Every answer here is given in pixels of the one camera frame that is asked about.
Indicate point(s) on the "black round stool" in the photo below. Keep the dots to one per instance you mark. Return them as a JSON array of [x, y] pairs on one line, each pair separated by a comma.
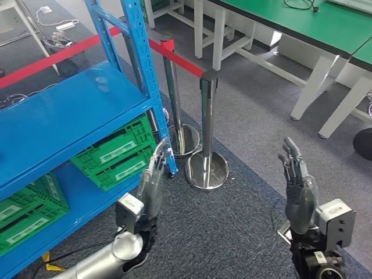
[[364, 144]]

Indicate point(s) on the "white power strip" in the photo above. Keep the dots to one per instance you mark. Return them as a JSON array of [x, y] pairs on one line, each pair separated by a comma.
[[66, 26]]

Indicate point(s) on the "chrome barrier post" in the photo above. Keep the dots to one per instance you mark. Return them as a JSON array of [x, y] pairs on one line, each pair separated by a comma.
[[174, 96], [207, 154]]

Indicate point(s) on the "green top white table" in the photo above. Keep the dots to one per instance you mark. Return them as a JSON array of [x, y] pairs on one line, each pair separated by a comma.
[[363, 57], [290, 23]]

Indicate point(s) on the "white table frame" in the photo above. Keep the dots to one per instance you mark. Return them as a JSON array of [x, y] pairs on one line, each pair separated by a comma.
[[162, 11]]

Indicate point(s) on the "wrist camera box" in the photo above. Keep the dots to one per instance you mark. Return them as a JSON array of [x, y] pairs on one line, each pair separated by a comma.
[[129, 211], [336, 221]]

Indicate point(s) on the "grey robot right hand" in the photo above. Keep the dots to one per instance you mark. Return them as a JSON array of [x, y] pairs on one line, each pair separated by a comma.
[[300, 200]]

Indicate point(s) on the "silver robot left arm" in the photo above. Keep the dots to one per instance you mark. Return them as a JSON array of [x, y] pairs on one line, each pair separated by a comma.
[[116, 254]]

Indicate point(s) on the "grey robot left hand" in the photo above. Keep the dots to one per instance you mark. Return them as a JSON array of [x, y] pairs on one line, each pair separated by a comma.
[[151, 192]]

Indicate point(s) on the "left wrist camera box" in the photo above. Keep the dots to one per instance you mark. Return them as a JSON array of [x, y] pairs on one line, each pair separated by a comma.
[[129, 211]]

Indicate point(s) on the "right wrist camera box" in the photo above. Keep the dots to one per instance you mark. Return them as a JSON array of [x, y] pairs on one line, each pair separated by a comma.
[[336, 221]]

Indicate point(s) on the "green plastic crate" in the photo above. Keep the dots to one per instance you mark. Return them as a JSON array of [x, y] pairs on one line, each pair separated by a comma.
[[116, 154], [26, 215]]

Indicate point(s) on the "blue metal shelf rack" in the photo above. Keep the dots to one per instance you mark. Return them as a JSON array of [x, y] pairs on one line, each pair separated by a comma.
[[58, 115]]

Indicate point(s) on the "red barrier tape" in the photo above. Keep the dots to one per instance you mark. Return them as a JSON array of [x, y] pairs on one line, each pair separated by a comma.
[[58, 57]]

